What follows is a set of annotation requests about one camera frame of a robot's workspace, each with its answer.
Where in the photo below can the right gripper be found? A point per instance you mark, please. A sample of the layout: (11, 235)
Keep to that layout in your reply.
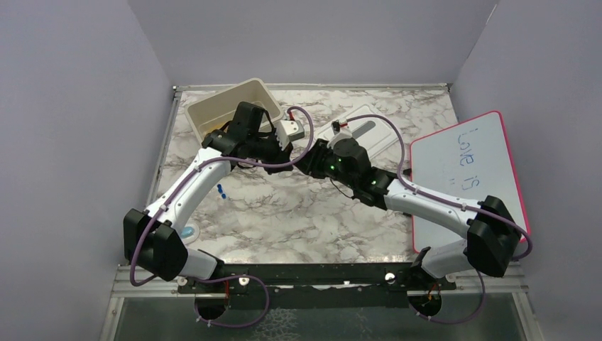
(311, 163)

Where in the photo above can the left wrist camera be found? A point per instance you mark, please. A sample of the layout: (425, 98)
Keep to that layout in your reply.
(288, 131)

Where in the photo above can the pink framed whiteboard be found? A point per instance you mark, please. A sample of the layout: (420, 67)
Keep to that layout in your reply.
(470, 160)

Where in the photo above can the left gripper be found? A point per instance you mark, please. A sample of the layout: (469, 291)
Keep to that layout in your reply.
(280, 157)

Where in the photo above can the blue item in bag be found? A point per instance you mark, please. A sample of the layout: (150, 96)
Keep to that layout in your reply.
(189, 234)

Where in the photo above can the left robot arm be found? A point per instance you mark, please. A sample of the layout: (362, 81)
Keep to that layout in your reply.
(152, 236)

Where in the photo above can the black base frame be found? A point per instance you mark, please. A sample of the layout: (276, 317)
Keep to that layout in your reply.
(308, 286)

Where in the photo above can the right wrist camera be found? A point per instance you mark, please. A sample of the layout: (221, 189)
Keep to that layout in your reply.
(341, 131)

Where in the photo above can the beige plastic bin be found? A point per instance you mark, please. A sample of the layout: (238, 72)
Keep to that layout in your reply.
(211, 113)

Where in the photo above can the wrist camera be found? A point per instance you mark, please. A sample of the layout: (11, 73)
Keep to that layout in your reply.
(341, 131)
(288, 131)

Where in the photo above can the white plastic lid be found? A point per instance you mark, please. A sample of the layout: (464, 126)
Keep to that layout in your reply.
(371, 133)

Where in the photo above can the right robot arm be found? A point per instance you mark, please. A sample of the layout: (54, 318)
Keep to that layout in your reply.
(488, 236)

